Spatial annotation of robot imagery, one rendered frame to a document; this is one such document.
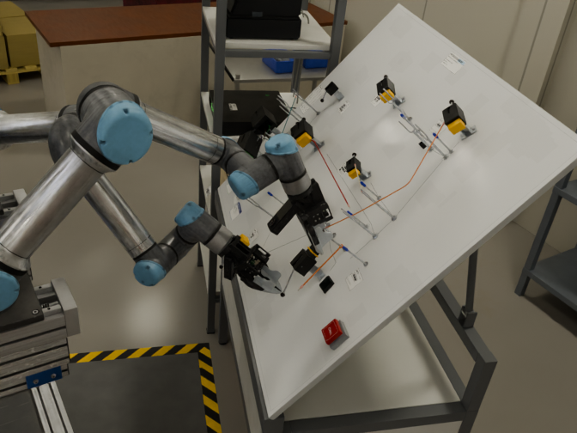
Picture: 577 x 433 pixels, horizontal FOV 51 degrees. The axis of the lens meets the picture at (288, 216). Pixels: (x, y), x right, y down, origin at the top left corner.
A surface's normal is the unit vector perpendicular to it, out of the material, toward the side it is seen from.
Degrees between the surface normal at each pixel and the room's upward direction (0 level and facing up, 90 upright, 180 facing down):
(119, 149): 85
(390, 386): 0
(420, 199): 50
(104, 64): 90
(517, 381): 0
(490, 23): 90
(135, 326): 0
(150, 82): 90
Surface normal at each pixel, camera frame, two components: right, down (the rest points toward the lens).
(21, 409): 0.09, -0.84
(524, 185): -0.69, -0.51
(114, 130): 0.62, 0.40
